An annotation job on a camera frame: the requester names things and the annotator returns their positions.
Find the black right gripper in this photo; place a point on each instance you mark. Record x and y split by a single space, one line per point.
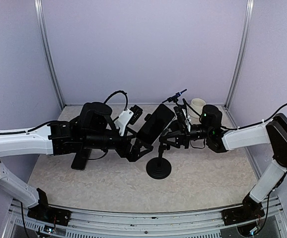
182 138

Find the black telescopic phone stand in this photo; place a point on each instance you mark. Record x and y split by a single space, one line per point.
158 167

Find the front aluminium rail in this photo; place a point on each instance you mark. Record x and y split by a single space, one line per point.
84 223

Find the right aluminium frame post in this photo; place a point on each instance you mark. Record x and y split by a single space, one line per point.
241 52

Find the black smartphone with silver edge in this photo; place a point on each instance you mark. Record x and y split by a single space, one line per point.
156 124

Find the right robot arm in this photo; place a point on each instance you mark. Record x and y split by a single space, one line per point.
266 141

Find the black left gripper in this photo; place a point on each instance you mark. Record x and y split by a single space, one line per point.
133 155

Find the black stand holding blue phone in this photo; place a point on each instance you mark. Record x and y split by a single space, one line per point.
175 101

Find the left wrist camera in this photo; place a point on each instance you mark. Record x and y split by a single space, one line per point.
126 117

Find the left aluminium frame post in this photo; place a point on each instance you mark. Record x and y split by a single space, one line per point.
47 52

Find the aluminium frame post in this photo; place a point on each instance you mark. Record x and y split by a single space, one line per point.
241 52
47 52

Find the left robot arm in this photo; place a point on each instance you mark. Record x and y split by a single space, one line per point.
92 129

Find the cream ceramic mug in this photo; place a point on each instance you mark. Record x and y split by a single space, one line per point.
197 107

